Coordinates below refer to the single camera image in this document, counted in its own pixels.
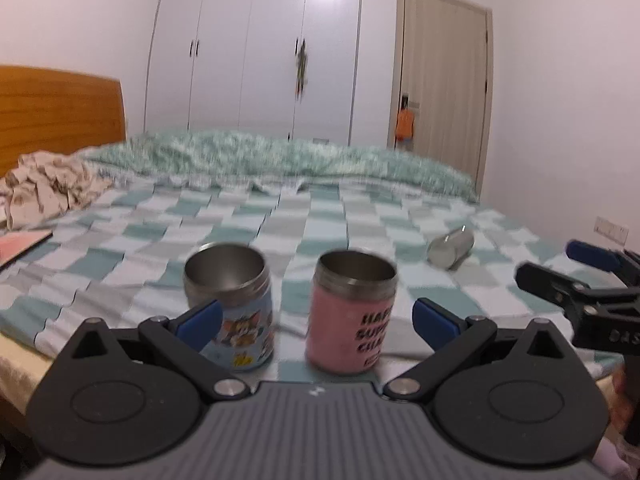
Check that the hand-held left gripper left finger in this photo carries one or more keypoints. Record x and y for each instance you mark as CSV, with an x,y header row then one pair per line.
x,y
199,322

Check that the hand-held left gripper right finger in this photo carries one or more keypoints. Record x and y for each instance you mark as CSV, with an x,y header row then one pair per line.
x,y
433,322

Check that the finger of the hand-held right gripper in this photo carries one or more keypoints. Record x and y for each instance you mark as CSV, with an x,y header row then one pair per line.
x,y
547,280
594,255

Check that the plain steel cup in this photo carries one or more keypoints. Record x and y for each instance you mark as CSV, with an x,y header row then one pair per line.
x,y
450,250

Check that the blue cartoon print cup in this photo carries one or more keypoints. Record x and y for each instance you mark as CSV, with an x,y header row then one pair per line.
x,y
246,330

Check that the pink cup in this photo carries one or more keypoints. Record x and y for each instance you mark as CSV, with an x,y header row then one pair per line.
x,y
334,330

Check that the pink cloth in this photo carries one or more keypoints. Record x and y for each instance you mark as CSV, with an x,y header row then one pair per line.
x,y
617,460

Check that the checked bed sheet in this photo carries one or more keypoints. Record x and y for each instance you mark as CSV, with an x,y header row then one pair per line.
x,y
325,220

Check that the beige mattress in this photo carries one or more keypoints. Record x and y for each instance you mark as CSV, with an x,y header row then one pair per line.
x,y
17,370

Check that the green floral quilt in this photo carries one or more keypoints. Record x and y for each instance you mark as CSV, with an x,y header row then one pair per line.
x,y
300,160

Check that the red flat book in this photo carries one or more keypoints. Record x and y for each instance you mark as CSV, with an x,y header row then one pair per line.
x,y
20,246

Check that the orange hanging bag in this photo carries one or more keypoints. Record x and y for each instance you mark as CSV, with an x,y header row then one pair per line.
x,y
405,125

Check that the beige crumpled cloth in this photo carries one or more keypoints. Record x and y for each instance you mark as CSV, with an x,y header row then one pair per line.
x,y
45,185

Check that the beige door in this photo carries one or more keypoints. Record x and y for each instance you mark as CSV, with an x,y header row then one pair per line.
x,y
450,85

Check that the wooden headboard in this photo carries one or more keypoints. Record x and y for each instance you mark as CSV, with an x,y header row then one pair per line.
x,y
50,110

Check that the hanging wardrobe ornament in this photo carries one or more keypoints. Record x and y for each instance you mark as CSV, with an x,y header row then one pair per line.
x,y
301,70

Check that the white wardrobe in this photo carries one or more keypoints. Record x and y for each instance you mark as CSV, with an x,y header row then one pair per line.
x,y
250,50

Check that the wall socket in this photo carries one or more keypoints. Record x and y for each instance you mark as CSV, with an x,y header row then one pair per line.
x,y
611,230

